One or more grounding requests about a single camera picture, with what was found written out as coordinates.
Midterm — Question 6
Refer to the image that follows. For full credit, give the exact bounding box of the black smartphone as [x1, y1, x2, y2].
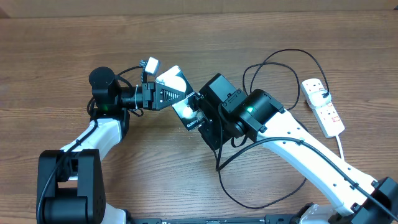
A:
[155, 65, 204, 131]

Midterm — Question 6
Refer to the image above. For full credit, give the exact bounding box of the black charging cable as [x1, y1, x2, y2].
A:
[213, 49, 331, 210]

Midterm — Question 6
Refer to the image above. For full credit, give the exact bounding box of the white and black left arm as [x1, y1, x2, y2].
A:
[36, 63, 191, 223]

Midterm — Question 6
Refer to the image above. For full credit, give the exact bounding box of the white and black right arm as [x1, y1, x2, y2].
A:
[193, 73, 397, 223]

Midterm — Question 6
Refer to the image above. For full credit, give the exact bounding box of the white power strip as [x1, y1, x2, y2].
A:
[301, 78, 345, 138]

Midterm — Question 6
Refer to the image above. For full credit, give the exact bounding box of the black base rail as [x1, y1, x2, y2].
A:
[127, 214, 300, 224]

